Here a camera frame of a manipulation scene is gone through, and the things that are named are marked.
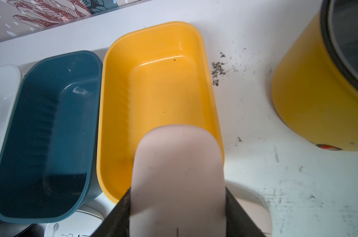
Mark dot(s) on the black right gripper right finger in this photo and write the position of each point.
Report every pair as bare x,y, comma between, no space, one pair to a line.
238,222

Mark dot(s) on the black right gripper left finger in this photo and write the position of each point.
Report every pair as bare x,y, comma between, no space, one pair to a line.
117,222

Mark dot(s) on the pink mouse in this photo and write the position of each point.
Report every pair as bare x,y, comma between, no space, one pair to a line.
254,207
178,187

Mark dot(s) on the teal storage box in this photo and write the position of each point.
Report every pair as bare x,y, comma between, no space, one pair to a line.
48,157

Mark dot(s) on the yellow storage box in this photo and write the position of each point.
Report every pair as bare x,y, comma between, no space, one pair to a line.
151,77

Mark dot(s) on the white mouse top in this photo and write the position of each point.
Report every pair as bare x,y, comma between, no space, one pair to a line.
82,223

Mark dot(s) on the black mouse near boxes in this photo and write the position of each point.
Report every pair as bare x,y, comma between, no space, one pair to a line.
20,230

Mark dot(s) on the yellow electric cooking pot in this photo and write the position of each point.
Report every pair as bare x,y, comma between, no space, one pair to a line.
312,97

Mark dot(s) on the glass pot lid yellow knob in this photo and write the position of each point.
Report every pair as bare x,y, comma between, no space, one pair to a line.
339,27

